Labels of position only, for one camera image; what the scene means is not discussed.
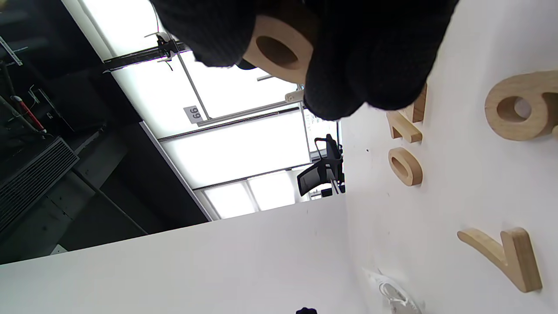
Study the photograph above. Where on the single-loop tailed wooden number block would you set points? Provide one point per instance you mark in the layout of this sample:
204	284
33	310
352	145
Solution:
283	28
514	86

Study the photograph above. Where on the person's right hand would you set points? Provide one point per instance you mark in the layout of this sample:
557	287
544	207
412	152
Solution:
370	52

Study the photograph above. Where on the black ceiling vent grille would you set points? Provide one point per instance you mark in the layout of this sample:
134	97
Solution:
30	183

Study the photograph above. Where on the cream cylindrical device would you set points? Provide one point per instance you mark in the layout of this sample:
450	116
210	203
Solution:
294	96

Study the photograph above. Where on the black chrome-base office chair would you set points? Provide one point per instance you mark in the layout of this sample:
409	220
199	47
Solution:
314	179

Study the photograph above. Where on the straight wooden number block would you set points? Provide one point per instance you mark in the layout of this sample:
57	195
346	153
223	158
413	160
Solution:
407	133

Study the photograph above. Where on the small white sign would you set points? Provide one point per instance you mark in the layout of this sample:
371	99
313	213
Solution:
193	114

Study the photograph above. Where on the angled bent wooden number block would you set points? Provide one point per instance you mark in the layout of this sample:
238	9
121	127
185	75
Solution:
521	261

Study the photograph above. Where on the person's left hand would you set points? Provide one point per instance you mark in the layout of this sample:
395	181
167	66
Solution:
307	311

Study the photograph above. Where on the white roller blind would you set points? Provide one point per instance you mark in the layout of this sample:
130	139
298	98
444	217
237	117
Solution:
174	96
235	148
226	200

